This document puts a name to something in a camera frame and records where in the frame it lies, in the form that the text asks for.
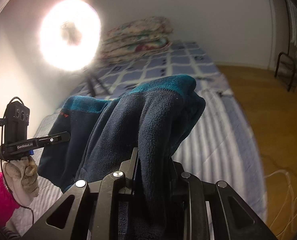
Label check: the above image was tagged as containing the blue teal fleece jacket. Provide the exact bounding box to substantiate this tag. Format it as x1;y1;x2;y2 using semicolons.
38;75;206;239

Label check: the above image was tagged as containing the left hand beige glove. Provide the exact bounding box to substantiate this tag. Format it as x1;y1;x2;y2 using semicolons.
3;156;39;207

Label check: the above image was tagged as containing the blue white striped quilt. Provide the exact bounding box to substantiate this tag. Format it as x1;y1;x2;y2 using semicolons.
9;91;267;235

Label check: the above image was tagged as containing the black tripod stand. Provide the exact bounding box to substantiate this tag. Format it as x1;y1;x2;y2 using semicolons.
85;72;111;98

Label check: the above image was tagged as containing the black metal rack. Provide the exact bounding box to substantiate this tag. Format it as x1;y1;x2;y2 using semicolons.
274;51;296;92

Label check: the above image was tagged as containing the folded floral quilt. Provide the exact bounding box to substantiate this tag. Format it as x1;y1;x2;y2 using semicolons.
96;16;174;63

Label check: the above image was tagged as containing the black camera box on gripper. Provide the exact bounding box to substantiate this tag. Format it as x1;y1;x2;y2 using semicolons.
0;96;30;145

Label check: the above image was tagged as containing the white cable on floor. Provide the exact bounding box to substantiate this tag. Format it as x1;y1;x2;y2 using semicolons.
263;169;297;238

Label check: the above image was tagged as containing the bright ring light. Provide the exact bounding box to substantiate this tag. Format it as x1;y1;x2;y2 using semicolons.
39;0;101;72

